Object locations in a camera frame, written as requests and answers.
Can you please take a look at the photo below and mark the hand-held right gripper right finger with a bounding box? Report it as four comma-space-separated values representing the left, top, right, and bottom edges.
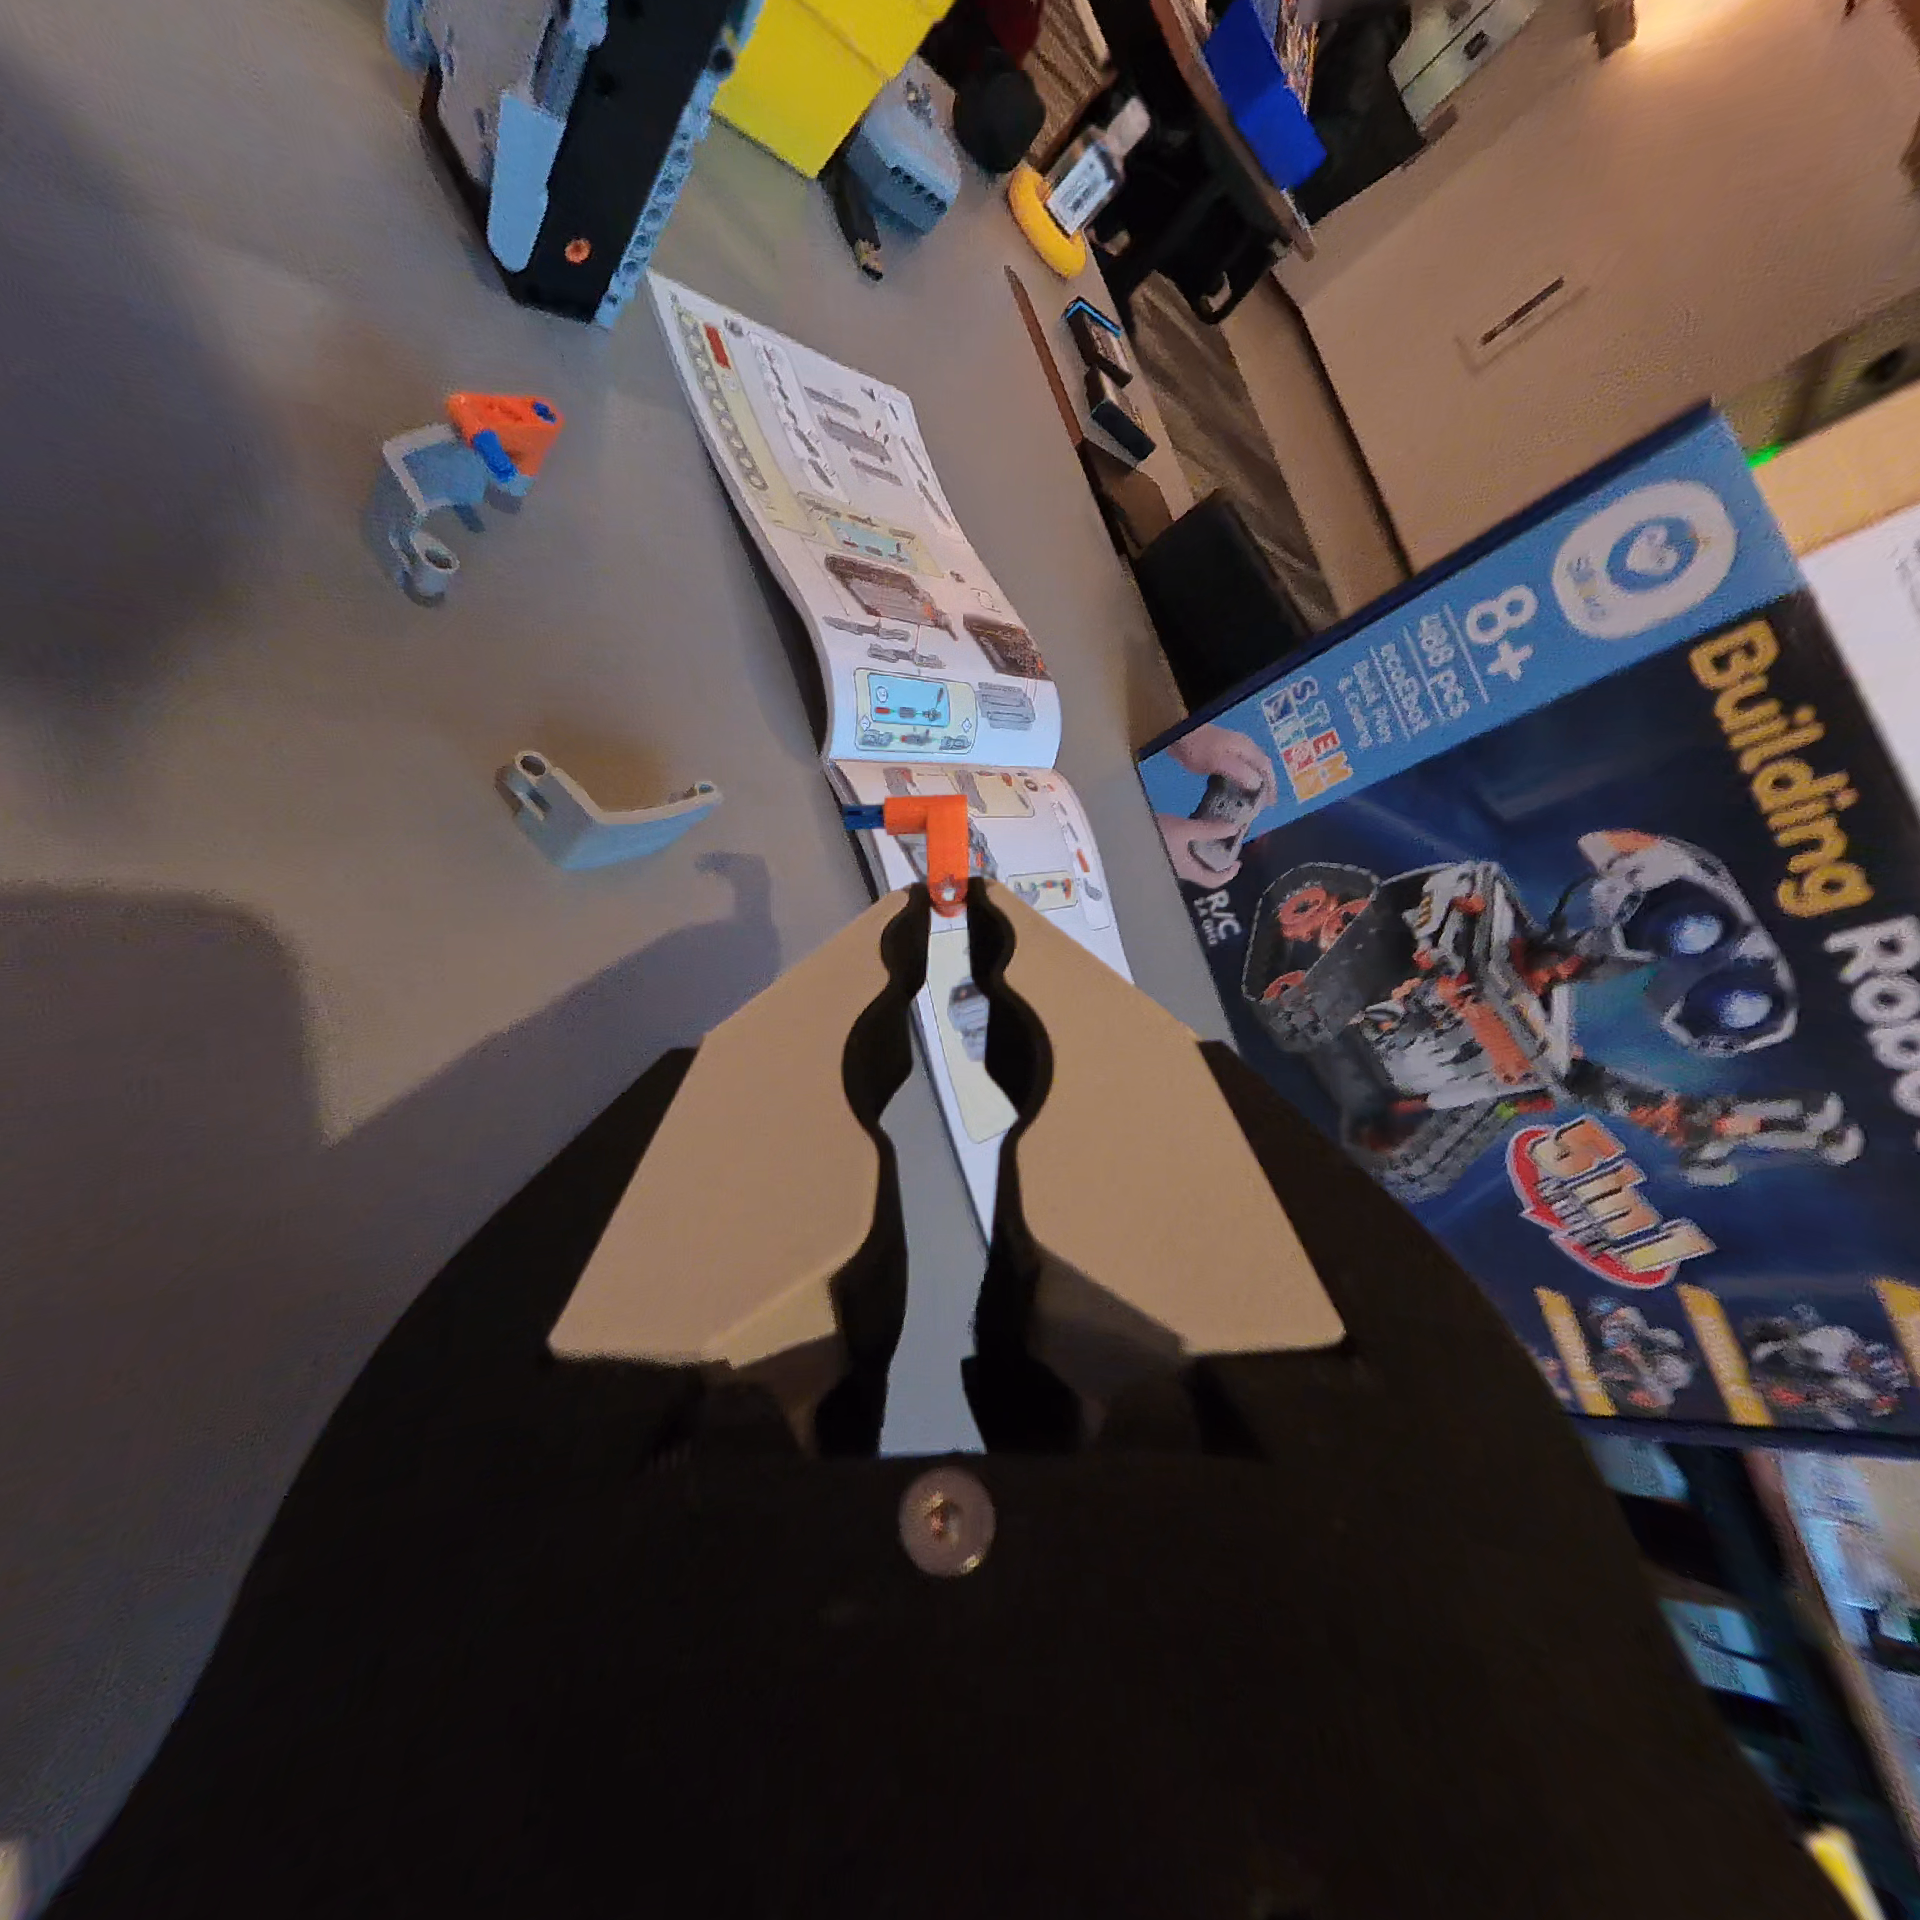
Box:
964, 877, 1352, 1456

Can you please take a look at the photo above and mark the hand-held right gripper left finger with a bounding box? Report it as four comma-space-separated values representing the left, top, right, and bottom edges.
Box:
544, 885, 921, 1456

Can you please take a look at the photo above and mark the grey curved panel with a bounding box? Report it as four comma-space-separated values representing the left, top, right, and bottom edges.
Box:
364, 424, 529, 605
498, 751, 724, 874

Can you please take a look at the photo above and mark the orange angle connector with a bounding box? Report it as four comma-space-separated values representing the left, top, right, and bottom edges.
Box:
882, 796, 976, 917
445, 391, 568, 485

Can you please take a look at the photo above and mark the grey desk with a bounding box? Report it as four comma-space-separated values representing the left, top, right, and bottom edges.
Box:
0, 0, 1248, 1906

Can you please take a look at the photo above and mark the blue robot kit box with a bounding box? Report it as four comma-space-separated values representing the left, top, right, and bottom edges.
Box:
1137, 402, 1920, 1449

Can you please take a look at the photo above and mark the black cube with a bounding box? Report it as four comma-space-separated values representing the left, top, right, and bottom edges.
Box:
1132, 497, 1344, 713

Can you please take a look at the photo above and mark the open instruction booklet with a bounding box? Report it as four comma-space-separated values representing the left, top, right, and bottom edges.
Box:
647, 269, 1137, 1248

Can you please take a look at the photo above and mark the black grey toy robot chassis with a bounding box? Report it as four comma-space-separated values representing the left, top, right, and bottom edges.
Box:
386, 0, 759, 329

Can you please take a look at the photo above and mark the grey motor block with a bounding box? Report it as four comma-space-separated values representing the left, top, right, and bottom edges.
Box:
848, 76, 962, 233

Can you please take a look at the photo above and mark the beige cardboard box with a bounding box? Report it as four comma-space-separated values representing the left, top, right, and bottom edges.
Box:
1275, 89, 1778, 578

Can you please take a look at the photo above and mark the black round object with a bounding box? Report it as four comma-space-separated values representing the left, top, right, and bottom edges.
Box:
952, 60, 1047, 175

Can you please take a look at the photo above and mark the blue storage bin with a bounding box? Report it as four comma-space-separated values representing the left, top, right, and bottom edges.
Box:
1200, 0, 1328, 191

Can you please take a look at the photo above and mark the yellow storage bin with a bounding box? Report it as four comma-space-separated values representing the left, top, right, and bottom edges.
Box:
711, 0, 953, 183

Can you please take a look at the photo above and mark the yellow ring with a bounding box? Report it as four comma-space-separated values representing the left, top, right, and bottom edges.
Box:
1005, 163, 1098, 280

